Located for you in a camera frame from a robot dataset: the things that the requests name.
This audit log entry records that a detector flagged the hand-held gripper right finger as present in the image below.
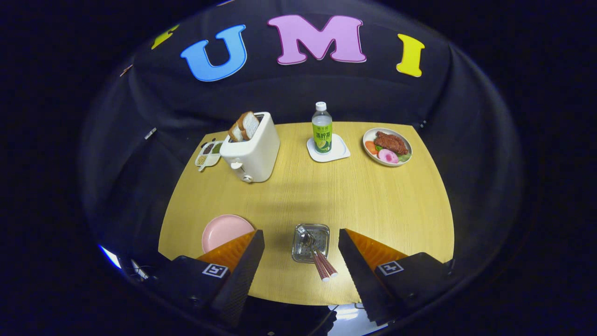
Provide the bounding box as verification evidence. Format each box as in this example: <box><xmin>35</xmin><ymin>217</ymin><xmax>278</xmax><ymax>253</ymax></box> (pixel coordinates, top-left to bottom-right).
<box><xmin>338</xmin><ymin>228</ymin><xmax>455</xmax><ymax>326</ymax></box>

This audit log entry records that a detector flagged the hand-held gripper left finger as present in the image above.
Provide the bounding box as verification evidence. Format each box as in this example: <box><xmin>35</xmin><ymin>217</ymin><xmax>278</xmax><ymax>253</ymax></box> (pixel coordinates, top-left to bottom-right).
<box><xmin>148</xmin><ymin>229</ymin><xmax>265</xmax><ymax>329</ymax></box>

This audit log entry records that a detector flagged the red checkered handle fork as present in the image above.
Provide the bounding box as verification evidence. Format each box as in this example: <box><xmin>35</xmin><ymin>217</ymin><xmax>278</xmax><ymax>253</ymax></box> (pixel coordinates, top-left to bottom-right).
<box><xmin>305</xmin><ymin>233</ymin><xmax>339</xmax><ymax>278</ymax></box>

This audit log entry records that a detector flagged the pink checkered handle spoon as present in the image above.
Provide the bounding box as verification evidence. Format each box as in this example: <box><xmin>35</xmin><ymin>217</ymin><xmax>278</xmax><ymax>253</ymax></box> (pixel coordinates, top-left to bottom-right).
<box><xmin>297</xmin><ymin>226</ymin><xmax>330</xmax><ymax>282</ymax></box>

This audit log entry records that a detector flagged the pink round plate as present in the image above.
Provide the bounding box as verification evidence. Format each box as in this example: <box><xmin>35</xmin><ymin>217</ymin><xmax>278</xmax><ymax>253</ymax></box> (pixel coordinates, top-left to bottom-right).
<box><xmin>201</xmin><ymin>214</ymin><xmax>255</xmax><ymax>254</ymax></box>

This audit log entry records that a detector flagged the perforated metal basket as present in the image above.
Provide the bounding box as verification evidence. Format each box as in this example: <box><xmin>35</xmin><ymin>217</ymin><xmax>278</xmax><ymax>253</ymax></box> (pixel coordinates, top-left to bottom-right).
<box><xmin>292</xmin><ymin>224</ymin><xmax>331</xmax><ymax>264</ymax></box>

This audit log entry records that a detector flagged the white divided spice dish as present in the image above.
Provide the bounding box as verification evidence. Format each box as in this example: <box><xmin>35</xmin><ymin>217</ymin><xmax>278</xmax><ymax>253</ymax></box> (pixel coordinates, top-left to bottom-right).
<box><xmin>194</xmin><ymin>140</ymin><xmax>223</xmax><ymax>172</ymax></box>

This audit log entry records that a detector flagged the white toaster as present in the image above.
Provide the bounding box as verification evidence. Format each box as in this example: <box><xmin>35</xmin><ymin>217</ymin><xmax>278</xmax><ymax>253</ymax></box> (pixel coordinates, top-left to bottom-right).
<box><xmin>219</xmin><ymin>112</ymin><xmax>281</xmax><ymax>183</ymax></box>

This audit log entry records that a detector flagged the white coaster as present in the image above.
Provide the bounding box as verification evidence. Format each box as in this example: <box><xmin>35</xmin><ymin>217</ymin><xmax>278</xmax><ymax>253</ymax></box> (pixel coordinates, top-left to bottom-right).
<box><xmin>306</xmin><ymin>133</ymin><xmax>351</xmax><ymax>163</ymax></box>

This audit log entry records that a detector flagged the lit monitor screen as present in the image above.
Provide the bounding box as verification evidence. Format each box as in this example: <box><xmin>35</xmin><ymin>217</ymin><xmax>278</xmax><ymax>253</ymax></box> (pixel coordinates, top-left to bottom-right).
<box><xmin>99</xmin><ymin>245</ymin><xmax>122</xmax><ymax>270</ymax></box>

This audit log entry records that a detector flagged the brown meat piece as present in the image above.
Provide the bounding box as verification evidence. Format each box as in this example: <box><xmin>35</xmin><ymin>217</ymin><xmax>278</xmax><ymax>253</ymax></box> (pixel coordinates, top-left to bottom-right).
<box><xmin>374</xmin><ymin>131</ymin><xmax>409</xmax><ymax>155</ymax></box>

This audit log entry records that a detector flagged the white plate of food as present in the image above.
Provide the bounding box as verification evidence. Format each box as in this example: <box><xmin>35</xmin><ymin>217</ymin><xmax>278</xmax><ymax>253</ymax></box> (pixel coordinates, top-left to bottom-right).
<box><xmin>362</xmin><ymin>127</ymin><xmax>413</xmax><ymax>167</ymax></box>

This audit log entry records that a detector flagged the green label drink bottle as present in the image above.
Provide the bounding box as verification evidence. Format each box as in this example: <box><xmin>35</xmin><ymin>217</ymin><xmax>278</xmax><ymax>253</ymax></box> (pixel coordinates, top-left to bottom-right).
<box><xmin>312</xmin><ymin>102</ymin><xmax>333</xmax><ymax>155</ymax></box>

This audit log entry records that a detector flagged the large bread slice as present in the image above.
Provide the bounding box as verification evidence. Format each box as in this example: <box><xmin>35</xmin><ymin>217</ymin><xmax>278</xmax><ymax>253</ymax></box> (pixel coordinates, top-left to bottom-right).
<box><xmin>237</xmin><ymin>111</ymin><xmax>260</xmax><ymax>140</ymax></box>

